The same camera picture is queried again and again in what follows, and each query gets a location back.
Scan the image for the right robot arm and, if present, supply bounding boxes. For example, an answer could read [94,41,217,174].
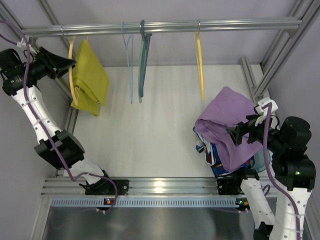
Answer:
[217,115,316,240]

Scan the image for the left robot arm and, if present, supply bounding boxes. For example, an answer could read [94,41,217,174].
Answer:
[0,47,129,196]

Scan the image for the dark green hanger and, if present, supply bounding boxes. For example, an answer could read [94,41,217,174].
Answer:
[138,19,152,104]

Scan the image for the slotted cable duct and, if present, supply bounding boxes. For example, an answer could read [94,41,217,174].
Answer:
[50,196,249,208]

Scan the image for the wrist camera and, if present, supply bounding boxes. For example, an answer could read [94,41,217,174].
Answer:
[16,36,37,50]
[254,97,278,118]

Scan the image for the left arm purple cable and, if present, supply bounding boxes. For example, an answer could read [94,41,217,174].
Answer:
[0,19,120,207]

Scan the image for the yellow plastic hanger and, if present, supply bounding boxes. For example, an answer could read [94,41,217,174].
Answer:
[194,32,205,102]

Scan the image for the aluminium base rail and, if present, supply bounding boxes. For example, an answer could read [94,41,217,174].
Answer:
[41,176,243,197]

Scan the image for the colourful printed garment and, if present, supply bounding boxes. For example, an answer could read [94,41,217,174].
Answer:
[192,126,256,178]

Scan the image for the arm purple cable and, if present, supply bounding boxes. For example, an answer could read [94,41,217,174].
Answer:
[261,103,305,240]
[0,19,120,207]

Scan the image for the yellow-green trousers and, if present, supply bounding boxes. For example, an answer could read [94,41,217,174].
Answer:
[69,39,110,116]

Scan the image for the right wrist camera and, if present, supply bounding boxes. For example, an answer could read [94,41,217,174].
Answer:
[254,97,278,118]

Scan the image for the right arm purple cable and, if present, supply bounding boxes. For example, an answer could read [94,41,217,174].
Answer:
[261,103,305,240]

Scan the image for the aluminium hanging rail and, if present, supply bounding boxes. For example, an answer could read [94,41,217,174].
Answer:
[22,17,303,38]

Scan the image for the cream plastic hanger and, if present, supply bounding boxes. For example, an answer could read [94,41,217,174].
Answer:
[68,36,79,107]

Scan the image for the light blue wire hanger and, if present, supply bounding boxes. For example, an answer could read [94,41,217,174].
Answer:
[121,21,134,104]

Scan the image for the purple garment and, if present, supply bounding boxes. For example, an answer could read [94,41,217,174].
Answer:
[194,86,263,172]

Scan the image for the right aluminium frame post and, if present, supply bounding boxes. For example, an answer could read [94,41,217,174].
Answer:
[239,0,320,102]

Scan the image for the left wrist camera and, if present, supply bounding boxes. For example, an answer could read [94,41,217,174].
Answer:
[16,36,37,50]

